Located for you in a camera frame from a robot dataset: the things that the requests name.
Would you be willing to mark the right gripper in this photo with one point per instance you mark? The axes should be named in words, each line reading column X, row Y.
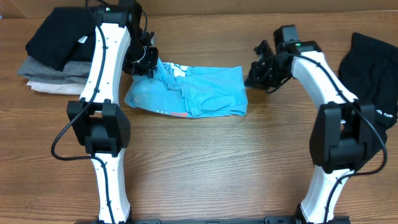
column 254, row 78

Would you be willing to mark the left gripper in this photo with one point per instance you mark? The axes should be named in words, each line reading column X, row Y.
column 146, row 69

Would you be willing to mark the light blue printed t-shirt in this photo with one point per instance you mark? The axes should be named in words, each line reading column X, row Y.
column 190, row 91

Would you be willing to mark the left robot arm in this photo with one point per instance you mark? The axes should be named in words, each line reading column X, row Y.
column 100, row 125

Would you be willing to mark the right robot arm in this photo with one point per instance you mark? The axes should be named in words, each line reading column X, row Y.
column 343, row 135

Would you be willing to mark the folded grey shirt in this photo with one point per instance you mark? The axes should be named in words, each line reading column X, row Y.
column 73, row 72

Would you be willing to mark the folded black shirt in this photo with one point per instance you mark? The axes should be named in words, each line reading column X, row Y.
column 67, row 34

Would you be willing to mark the black garment on right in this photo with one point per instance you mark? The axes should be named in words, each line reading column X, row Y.
column 369, row 70

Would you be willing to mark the folded beige shirt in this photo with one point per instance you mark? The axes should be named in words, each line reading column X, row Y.
column 62, row 89

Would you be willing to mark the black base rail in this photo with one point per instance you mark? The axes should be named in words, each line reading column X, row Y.
column 211, row 221

